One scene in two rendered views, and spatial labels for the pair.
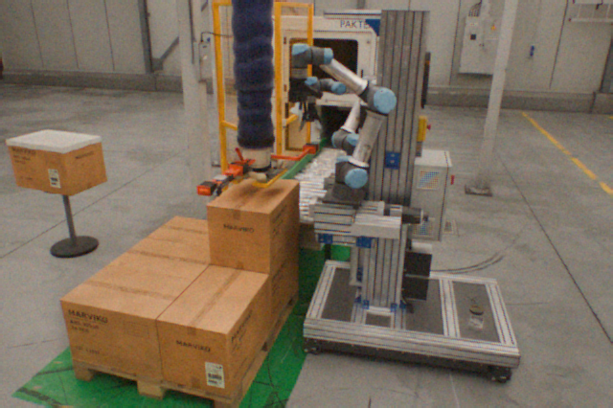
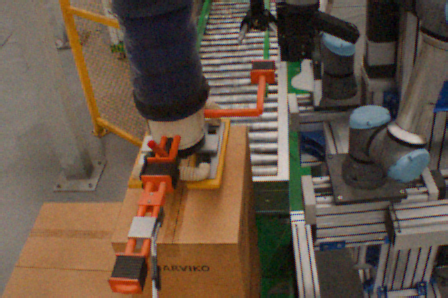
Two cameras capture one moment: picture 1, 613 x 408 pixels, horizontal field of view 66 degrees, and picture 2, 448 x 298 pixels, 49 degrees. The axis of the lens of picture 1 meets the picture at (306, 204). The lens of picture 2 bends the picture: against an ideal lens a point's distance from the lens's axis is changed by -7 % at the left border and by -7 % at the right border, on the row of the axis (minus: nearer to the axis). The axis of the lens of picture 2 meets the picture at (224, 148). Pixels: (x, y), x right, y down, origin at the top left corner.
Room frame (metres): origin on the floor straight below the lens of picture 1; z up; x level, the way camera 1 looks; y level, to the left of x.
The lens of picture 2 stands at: (1.42, 0.33, 2.11)
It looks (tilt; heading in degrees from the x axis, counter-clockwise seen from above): 38 degrees down; 353
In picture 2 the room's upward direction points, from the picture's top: 8 degrees counter-clockwise
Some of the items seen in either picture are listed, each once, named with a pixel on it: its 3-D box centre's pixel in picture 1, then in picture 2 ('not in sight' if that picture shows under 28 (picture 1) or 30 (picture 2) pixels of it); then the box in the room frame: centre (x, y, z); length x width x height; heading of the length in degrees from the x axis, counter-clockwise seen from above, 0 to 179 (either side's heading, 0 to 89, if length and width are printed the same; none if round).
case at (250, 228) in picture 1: (257, 220); (193, 218); (2.81, 0.32, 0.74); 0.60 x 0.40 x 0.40; 164
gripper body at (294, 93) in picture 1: (298, 90); (299, 28); (2.33, 0.05, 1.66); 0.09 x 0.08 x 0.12; 78
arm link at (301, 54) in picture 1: (300, 56); not in sight; (2.33, 0.04, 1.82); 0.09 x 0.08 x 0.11; 104
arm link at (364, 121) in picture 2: (346, 168); (370, 131); (2.53, -0.22, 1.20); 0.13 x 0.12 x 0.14; 14
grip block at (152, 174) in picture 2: (238, 168); (160, 174); (2.56, 0.39, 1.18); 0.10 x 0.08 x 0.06; 72
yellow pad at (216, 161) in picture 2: (270, 174); (209, 148); (2.77, 0.22, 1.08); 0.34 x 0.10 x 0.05; 162
